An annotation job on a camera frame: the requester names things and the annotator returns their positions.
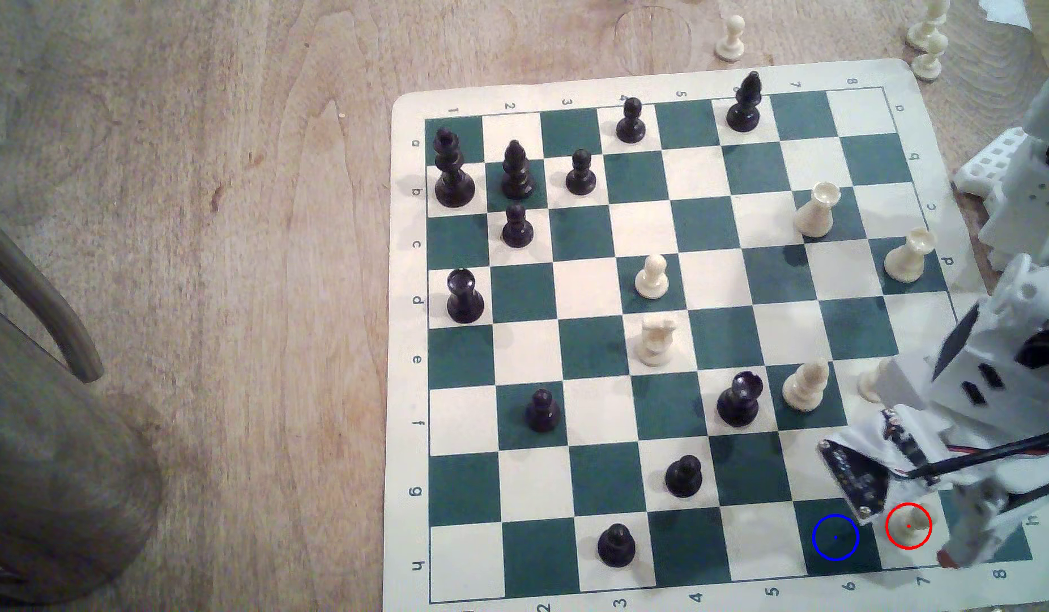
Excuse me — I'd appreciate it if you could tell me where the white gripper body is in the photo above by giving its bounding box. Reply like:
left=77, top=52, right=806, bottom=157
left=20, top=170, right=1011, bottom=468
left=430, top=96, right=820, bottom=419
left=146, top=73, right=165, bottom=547
left=877, top=304, right=1049, bottom=511

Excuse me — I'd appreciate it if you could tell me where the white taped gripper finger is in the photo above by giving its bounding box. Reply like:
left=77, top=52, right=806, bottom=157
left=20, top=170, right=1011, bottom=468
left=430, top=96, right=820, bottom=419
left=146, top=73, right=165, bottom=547
left=936, top=486, right=1015, bottom=569

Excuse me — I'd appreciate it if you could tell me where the white pawn chess piece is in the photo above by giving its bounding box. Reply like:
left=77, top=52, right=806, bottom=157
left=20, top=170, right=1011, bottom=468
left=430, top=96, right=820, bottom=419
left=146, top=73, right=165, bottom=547
left=635, top=253, right=670, bottom=300
left=898, top=508, right=932, bottom=546
left=858, top=359, right=893, bottom=404
left=715, top=15, right=747, bottom=62

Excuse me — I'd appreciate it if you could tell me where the white rook chess piece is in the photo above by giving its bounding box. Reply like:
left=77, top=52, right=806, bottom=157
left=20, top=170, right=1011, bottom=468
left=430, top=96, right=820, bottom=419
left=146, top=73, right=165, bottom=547
left=884, top=227, right=937, bottom=284
left=794, top=181, right=842, bottom=239

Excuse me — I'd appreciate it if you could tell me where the white bishop chess piece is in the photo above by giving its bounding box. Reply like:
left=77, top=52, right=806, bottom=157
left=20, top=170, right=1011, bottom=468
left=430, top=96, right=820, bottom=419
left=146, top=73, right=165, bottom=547
left=783, top=357, right=830, bottom=413

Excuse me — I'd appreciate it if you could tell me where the black rook chess piece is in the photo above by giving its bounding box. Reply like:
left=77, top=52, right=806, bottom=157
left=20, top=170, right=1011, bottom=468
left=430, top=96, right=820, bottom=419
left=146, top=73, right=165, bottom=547
left=717, top=371, right=764, bottom=428

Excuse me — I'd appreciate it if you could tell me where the black pawn chess piece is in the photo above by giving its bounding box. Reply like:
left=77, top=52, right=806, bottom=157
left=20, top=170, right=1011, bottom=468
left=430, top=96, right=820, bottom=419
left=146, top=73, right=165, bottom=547
left=565, top=150, right=598, bottom=197
left=666, top=454, right=704, bottom=499
left=525, top=388, right=561, bottom=433
left=616, top=97, right=647, bottom=144
left=598, top=522, right=637, bottom=569
left=501, top=202, right=535, bottom=249

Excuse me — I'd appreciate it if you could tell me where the green and white chess mat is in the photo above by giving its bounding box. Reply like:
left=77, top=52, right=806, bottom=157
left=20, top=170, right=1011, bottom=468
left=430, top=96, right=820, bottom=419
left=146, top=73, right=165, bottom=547
left=382, top=58, right=1049, bottom=612

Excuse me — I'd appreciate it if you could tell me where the white knight chess piece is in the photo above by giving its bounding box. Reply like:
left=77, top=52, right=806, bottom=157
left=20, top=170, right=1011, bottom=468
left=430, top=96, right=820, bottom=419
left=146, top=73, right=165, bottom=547
left=635, top=313, right=679, bottom=368

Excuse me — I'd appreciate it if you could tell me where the black bishop chess piece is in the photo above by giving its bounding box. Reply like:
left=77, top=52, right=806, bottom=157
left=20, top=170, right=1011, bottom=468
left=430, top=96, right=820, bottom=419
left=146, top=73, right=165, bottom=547
left=727, top=71, right=764, bottom=134
left=500, top=140, right=536, bottom=201

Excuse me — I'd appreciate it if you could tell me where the black king chess piece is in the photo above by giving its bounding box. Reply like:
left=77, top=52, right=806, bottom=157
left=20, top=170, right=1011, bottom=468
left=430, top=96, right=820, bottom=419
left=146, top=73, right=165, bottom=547
left=433, top=127, right=476, bottom=209

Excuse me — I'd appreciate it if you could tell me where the white paper sheet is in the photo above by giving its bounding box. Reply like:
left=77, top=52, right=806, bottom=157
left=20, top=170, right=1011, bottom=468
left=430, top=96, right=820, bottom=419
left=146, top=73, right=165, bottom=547
left=979, top=0, right=1037, bottom=28

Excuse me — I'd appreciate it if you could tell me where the black cable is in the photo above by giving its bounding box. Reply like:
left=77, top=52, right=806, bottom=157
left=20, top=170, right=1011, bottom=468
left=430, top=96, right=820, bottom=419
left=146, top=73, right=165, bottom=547
left=905, top=429, right=1049, bottom=479

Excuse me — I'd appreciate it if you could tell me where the black camera circuit board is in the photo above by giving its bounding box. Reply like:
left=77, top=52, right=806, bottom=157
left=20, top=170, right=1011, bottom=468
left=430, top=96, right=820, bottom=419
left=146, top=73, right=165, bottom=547
left=817, top=429, right=896, bottom=525

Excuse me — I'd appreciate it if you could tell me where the white perforated base bracket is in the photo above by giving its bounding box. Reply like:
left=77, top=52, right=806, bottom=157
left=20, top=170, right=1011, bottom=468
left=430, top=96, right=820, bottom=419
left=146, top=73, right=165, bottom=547
left=953, top=127, right=1029, bottom=197

